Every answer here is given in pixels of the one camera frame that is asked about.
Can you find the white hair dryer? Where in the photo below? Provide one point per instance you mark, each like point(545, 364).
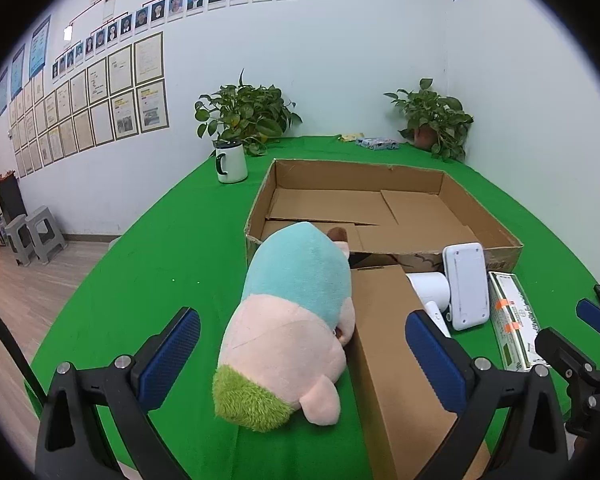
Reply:
point(430, 287)

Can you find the grey plastic stool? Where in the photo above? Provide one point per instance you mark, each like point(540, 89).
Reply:
point(45, 232)
point(17, 237)

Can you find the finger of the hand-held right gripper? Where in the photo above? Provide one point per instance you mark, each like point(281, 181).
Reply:
point(562, 352)
point(596, 314)

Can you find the blue patterned packet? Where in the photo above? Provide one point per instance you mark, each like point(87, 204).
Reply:
point(377, 143)

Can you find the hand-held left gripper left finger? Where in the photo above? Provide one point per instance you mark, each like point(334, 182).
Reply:
point(172, 355)

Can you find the white electronic device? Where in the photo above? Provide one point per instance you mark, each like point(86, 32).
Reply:
point(465, 285)

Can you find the wall of framed certificates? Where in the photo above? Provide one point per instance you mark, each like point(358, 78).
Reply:
point(100, 95)

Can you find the green tablecloth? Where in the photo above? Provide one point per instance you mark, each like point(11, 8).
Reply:
point(155, 260)

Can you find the small brown cardboard box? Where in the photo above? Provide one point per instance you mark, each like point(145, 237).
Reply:
point(390, 360)

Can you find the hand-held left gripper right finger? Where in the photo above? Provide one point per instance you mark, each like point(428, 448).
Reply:
point(432, 355)

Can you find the row of portrait photos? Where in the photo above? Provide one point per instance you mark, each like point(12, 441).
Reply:
point(180, 5)

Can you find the pink and teal plush toy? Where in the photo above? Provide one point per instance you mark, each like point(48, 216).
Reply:
point(290, 320)

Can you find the large cardboard box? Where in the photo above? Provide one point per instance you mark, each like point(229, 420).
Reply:
point(330, 200)

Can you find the green and white carton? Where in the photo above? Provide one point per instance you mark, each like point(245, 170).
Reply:
point(515, 320)

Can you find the small yellow packet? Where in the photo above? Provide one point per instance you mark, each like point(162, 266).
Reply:
point(351, 136)

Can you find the potted plant in terracotta pot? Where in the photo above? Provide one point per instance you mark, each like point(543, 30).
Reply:
point(435, 120)

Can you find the blue wall poster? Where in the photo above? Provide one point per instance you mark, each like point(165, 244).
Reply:
point(3, 91)
point(40, 47)
point(18, 72)

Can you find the black cabinet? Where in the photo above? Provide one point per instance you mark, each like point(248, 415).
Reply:
point(10, 200)

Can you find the large leafy potted plant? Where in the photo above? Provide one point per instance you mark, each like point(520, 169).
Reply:
point(245, 110)

